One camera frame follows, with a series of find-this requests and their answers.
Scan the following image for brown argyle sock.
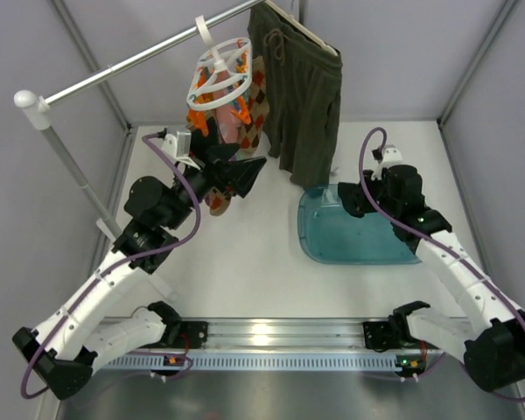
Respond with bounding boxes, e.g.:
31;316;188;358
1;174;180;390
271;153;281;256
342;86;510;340
205;188;232;217
236;56;270;160

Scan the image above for white round clip hanger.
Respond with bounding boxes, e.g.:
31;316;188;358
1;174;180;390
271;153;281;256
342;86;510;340
186;16;253;111

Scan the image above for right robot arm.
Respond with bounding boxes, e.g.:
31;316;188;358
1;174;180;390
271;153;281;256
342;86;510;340
338;164;525;392

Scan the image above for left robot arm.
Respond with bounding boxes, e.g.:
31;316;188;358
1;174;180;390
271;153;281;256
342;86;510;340
12;137;266;401

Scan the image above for beige clothes hanger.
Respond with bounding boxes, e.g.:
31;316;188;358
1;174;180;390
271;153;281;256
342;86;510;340
265;0;339;57

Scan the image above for pink patterned sock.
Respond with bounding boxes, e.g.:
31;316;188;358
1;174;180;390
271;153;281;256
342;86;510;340
213;72;242;144

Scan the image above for teal plastic basin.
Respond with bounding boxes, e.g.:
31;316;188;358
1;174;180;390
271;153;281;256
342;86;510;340
297;185;419;265

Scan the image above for orange empty clothes peg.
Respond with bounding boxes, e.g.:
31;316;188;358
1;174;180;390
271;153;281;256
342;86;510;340
231;96;251;124

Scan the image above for olive green shorts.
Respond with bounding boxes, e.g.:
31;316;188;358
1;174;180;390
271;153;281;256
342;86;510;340
248;3;342;189

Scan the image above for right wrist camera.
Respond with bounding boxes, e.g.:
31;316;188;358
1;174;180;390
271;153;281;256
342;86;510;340
371;145;403;180

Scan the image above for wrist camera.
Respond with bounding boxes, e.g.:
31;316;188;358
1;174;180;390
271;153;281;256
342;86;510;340
162;128;200;170
371;145;403;180

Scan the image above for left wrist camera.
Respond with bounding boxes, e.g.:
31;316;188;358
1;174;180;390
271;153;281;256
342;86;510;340
162;128;200;170

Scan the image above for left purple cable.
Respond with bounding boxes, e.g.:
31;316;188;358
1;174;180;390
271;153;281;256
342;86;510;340
19;133;202;400

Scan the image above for aluminium mounting rail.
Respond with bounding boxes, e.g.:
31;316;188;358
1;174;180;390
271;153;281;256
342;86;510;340
107;318;445;379

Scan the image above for silver clothes rail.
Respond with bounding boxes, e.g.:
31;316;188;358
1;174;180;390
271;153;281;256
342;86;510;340
37;1;249;212

